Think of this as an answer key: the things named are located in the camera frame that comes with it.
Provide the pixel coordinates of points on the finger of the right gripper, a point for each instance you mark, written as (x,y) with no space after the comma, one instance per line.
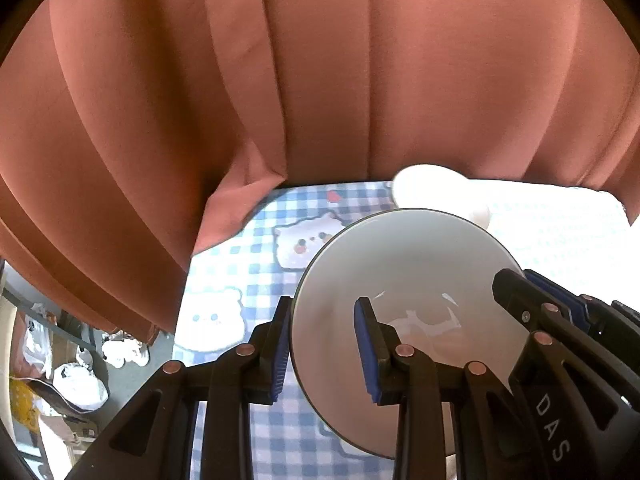
(534,308)
(583,307)

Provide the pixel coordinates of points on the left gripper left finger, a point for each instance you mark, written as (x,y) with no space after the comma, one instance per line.
(153,436)

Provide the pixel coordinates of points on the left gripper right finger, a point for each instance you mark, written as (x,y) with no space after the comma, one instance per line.
(399,374)

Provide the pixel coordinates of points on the blue-patterned bowl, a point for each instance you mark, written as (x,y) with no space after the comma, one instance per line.
(429,275)
(443,189)

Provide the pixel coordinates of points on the blue checkered bear tablecloth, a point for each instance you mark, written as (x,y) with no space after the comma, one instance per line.
(235,286)

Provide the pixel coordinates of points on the orange pleated curtain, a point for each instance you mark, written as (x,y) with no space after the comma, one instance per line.
(136,133)

